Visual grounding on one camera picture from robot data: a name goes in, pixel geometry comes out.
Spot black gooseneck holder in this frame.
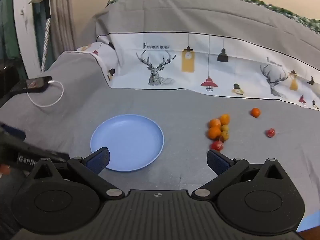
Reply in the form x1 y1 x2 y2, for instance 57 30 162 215
31 0 53 73

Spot grey printed quilt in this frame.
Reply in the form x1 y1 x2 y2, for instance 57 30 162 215
76 0 320 111

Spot teal curtain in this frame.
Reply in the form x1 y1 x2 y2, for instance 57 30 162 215
0 0 20 60

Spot white charging cable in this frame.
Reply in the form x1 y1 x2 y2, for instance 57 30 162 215
27 80 64 108

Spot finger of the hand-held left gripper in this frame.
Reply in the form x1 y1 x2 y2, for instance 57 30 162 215
0 123 27 141
47 151 70 165

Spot white window frame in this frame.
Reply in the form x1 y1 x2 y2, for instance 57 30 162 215
12 0 42 76

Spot grey curtain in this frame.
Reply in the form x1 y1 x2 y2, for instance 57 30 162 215
50 0 77 63

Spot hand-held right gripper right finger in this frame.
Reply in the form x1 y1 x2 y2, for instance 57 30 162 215
191 149 292 201

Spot person's left hand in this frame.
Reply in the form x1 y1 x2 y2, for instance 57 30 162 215
0 165 11 179

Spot light blue plate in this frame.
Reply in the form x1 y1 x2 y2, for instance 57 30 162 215
90 114 165 172

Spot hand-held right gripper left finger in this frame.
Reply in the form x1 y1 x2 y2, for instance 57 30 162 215
25 147 125 201

